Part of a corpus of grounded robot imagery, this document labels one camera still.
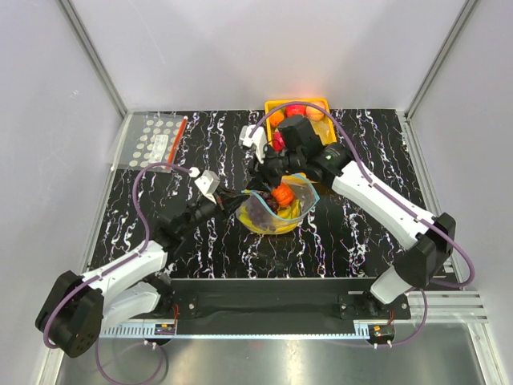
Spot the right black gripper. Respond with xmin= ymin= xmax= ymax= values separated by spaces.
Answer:
xmin=246 ymin=142 xmax=304 ymax=195

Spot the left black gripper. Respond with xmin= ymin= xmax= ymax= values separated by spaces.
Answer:
xmin=178 ymin=185 xmax=249 ymax=237

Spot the purple grape bunch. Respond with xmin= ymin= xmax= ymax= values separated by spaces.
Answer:
xmin=245 ymin=192 xmax=279 ymax=233

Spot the clear bag teal zipper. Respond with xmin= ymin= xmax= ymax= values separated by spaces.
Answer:
xmin=236 ymin=174 xmax=319 ymax=235

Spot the yellow banana bunch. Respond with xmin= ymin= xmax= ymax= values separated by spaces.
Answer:
xmin=236 ymin=200 xmax=302 ymax=235

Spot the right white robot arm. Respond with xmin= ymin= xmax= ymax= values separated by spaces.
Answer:
xmin=240 ymin=115 xmax=455 ymax=318

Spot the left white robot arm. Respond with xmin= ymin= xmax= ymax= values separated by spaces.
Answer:
xmin=35 ymin=188 xmax=248 ymax=358

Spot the clear bag in tray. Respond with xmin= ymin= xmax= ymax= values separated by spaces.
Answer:
xmin=313 ymin=120 xmax=334 ymax=143

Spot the red dragon fruit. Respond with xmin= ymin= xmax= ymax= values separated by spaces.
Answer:
xmin=273 ymin=132 xmax=285 ymax=152

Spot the yellow plastic fruit tray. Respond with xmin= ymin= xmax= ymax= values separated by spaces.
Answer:
xmin=265 ymin=98 xmax=337 ymax=144

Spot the orange mandarin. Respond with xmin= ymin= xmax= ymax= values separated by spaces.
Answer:
xmin=269 ymin=110 xmax=285 ymax=128

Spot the red apple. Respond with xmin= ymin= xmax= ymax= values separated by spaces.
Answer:
xmin=285 ymin=104 xmax=305 ymax=117

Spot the peach fruit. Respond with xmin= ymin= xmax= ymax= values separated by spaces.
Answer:
xmin=305 ymin=101 xmax=325 ymax=122

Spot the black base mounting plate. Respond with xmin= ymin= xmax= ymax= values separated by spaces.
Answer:
xmin=127 ymin=276 xmax=412 ymax=320

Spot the black marble table mat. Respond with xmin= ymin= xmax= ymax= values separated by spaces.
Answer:
xmin=86 ymin=107 xmax=446 ymax=280

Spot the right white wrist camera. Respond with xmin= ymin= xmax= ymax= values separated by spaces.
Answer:
xmin=239 ymin=124 xmax=268 ymax=164

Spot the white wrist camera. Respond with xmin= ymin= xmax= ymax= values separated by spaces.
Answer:
xmin=239 ymin=124 xmax=268 ymax=164
xmin=189 ymin=167 xmax=220 ymax=203

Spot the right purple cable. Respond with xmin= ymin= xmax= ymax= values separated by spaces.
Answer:
xmin=248 ymin=101 xmax=476 ymax=348

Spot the purple cable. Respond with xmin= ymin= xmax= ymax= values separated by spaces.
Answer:
xmin=42 ymin=163 xmax=201 ymax=381
xmin=248 ymin=101 xmax=476 ymax=348

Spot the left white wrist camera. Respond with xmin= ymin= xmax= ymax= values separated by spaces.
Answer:
xmin=189 ymin=167 xmax=220 ymax=203

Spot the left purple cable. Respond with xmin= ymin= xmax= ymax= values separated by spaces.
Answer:
xmin=42 ymin=163 xmax=201 ymax=381

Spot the aluminium frame rail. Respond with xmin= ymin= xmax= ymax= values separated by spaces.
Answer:
xmin=51 ymin=290 xmax=490 ymax=342

